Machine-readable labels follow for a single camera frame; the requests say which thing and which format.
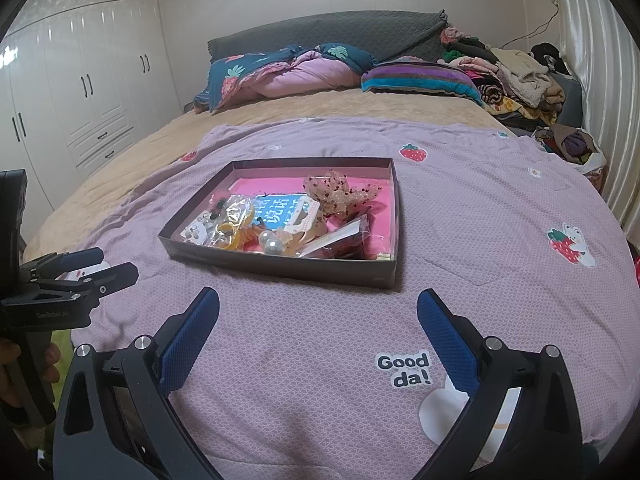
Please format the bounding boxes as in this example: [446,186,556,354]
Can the pearl earrings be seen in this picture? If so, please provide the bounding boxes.
[180,210,220,247]

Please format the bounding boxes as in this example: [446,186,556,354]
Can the yellow rings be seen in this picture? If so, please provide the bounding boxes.
[204,194,257,252]

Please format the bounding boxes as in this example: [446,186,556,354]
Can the pearl clear claw clip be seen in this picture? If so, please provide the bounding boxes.
[258,230,295,256]

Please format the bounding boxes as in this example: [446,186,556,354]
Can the white pink claw clip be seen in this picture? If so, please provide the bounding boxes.
[283,195,326,245]

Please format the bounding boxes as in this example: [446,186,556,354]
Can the red bow clip packaged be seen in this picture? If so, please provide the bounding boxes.
[297,214,370,260]

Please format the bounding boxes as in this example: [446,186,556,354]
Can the person's left hand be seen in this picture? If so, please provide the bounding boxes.
[0,339,63,409]

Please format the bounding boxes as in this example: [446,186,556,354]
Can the tan bed sheet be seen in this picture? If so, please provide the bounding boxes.
[24,89,503,261]

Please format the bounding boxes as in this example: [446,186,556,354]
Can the white wardrobe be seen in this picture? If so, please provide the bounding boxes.
[1,0,181,240]

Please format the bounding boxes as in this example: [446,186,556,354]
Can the pink book blue label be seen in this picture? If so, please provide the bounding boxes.
[214,175,393,260]

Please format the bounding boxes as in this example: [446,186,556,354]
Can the purple strawberry quilt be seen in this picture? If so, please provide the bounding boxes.
[64,116,640,480]

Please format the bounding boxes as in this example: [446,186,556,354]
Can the dark cardboard tray box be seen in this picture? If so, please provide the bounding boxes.
[160,157,400,288]

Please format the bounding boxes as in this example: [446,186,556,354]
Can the beige dotted bow scrunchie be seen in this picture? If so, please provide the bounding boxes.
[303,170,382,220]

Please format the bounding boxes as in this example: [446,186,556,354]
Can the bag of clothes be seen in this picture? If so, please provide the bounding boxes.
[533,124,608,193]

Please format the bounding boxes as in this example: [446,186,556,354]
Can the blue pink folded duvet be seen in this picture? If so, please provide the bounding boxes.
[193,42,376,114]

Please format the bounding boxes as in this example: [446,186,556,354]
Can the pile of clothes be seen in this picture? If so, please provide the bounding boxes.
[440,27,582,132]

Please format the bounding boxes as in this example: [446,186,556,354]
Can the striped purple teal pillow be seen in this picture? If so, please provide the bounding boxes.
[361,60,484,106]

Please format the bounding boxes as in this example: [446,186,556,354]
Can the grey padded headboard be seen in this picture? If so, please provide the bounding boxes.
[208,10,448,62]

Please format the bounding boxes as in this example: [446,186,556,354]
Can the cream striped curtain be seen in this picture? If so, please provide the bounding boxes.
[558,0,639,243]

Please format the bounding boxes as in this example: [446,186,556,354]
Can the black wall cable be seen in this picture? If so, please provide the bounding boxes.
[502,0,561,49]

